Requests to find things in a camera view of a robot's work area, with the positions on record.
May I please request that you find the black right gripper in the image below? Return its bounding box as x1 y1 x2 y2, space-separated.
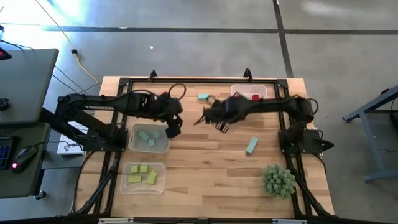
201 96 247 134

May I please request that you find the long teal block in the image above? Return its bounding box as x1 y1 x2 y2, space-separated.
245 136 259 155

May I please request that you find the clear bin top right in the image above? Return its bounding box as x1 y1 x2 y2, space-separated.
230 83 269 101

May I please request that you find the clear plastic bin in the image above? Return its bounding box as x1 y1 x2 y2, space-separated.
119 162 167 195

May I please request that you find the artificial green plant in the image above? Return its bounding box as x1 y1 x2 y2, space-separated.
262 164 298 199

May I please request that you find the white booklet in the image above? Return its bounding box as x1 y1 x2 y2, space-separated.
56 121 88 156

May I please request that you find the black computer mouse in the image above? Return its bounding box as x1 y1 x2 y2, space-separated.
11 146 38 174

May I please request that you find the blue-grey metal table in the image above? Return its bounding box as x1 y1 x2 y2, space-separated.
343 85 398 183

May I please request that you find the dark grey desk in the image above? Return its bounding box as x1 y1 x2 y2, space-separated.
0 122 51 199

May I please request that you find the black keyboard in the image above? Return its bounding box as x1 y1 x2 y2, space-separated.
0 136 16 170

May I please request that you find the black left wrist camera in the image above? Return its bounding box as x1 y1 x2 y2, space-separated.
165 123 183 139

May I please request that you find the black aluminium table frame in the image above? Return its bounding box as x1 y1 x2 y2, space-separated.
70 77 336 224

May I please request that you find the white plastic bin with handles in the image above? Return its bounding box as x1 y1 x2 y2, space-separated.
128 123 172 154

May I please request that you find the yellow cable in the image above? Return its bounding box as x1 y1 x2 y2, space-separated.
34 0 102 88

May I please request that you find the black floor cable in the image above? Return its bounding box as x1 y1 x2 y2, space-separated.
51 73 101 95
0 39 99 102

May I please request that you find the black cable bundle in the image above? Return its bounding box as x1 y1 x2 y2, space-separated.
70 151 123 216
285 155 335 218

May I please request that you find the white bracket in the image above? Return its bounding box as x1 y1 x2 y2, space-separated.
98 217 134 224
272 218 308 224

